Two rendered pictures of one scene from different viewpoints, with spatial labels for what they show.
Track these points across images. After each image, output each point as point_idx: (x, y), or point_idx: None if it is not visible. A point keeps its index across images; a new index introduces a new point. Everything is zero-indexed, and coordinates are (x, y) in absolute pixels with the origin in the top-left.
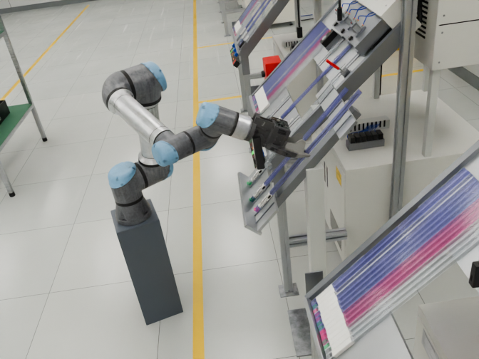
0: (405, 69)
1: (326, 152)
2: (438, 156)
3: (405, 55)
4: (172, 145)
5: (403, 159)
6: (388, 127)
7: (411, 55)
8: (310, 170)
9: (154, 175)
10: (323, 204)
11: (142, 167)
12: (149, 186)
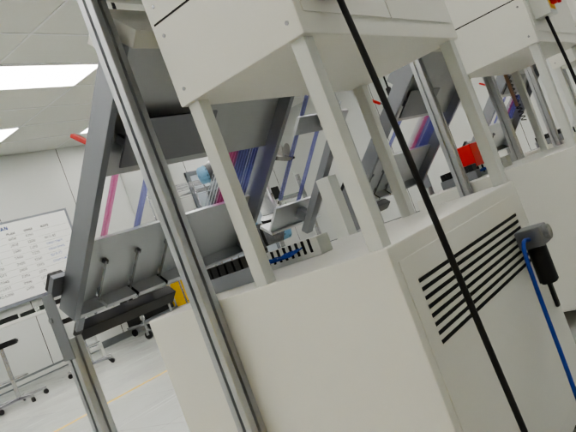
0: (420, 84)
1: (326, 161)
2: (509, 169)
3: (414, 72)
4: (204, 166)
5: (460, 176)
6: (507, 165)
7: (420, 70)
8: (318, 180)
9: None
10: (339, 213)
11: (261, 224)
12: (268, 241)
